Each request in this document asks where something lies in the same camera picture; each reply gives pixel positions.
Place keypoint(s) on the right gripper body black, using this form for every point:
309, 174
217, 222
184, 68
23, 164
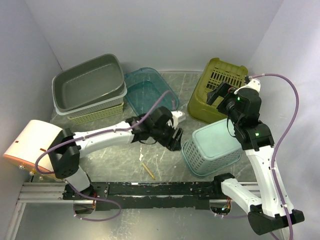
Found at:
226, 106

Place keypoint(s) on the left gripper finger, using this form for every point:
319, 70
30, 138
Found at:
174, 145
177, 136

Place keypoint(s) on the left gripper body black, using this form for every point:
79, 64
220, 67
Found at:
164, 135

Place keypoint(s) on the light blue perforated basket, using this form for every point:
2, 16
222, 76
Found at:
211, 148

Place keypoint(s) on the teal transparent plastic tub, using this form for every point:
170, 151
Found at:
144, 87

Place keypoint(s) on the grey plastic tub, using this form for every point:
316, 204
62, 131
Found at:
101, 66

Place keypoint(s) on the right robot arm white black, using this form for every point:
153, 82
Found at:
273, 210

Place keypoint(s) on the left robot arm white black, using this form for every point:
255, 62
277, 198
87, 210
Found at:
162, 125

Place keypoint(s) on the small wooden stick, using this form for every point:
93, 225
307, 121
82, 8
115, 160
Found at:
148, 170

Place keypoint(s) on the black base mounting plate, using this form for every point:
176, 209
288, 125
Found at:
161, 195

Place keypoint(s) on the pale yellow perforated basket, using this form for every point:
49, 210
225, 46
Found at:
98, 115

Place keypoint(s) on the cream cylindrical appliance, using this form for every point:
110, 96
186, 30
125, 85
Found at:
35, 139

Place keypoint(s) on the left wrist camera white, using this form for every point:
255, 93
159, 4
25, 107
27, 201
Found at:
176, 118

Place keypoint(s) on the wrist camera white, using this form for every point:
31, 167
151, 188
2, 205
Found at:
252, 83
176, 118

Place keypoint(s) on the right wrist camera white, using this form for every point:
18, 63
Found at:
252, 83

